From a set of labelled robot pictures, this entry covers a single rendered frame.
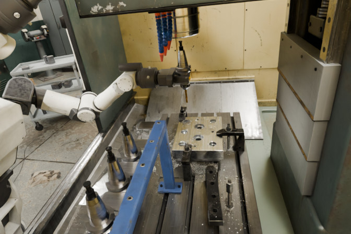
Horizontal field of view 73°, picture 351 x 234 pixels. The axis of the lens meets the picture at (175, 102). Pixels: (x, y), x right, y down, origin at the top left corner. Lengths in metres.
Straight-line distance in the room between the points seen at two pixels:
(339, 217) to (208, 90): 1.36
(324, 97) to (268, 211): 0.72
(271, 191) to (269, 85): 0.99
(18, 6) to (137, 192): 0.50
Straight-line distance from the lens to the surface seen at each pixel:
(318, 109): 0.83
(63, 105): 1.15
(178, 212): 0.97
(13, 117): 1.04
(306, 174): 0.99
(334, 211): 0.96
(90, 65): 1.57
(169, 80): 0.93
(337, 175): 0.86
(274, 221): 1.32
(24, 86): 1.15
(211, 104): 1.92
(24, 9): 0.67
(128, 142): 0.69
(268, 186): 1.46
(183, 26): 0.85
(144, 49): 2.06
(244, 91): 2.02
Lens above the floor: 1.66
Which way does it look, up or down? 27 degrees down
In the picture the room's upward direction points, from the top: 7 degrees counter-clockwise
